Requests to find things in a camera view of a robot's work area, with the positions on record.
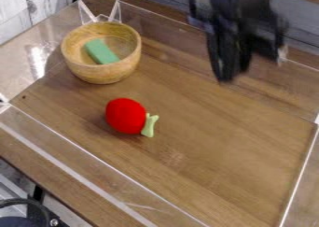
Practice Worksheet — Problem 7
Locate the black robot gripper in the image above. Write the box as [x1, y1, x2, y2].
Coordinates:
[188, 0, 289, 82]

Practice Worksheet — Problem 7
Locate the brown wooden bowl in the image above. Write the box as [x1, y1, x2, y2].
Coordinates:
[61, 21, 141, 84]

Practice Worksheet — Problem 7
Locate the green rectangular block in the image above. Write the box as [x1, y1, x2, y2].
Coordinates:
[83, 39, 119, 64]

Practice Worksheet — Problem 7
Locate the red plush tomato toy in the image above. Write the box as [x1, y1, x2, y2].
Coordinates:
[103, 98, 160, 137]

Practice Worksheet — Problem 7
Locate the clear acrylic tray barrier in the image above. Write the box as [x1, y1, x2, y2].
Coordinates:
[0, 0, 319, 227]

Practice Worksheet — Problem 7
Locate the black clamp under table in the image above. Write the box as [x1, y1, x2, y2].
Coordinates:
[26, 186, 69, 227]

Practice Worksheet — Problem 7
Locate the black cable loop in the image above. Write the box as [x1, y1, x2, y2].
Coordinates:
[0, 197, 50, 227]

